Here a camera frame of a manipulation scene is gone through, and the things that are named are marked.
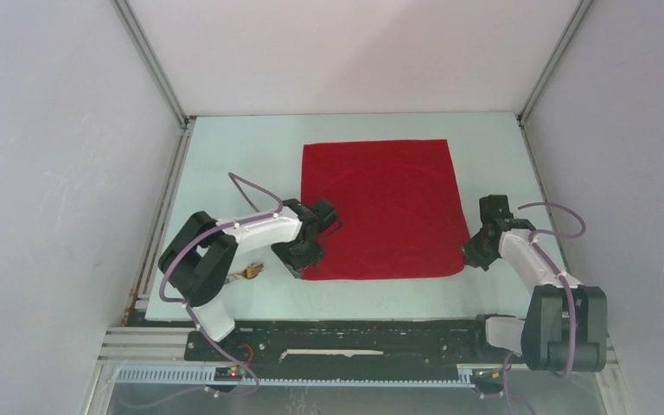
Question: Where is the aluminium corner frame post left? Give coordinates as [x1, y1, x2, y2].
[109, 0, 188, 128]

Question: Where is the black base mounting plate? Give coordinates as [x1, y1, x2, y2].
[183, 319, 506, 383]

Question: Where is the grey slotted cable duct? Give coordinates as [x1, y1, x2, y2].
[114, 365, 474, 388]

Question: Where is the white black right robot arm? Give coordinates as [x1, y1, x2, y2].
[463, 195, 608, 377]

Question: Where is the aluminium corner frame post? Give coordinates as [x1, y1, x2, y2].
[518, 0, 597, 125]
[109, 0, 188, 128]

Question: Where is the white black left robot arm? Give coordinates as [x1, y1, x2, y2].
[158, 199, 342, 360]

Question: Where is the red cloth napkin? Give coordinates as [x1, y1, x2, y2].
[301, 139, 469, 281]

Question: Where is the aluminium corner frame post right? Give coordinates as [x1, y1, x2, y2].
[518, 0, 597, 125]

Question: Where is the aluminium front rail frame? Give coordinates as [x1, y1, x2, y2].
[98, 326, 620, 369]

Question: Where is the wooden fork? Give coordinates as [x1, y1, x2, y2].
[225, 262, 265, 284]

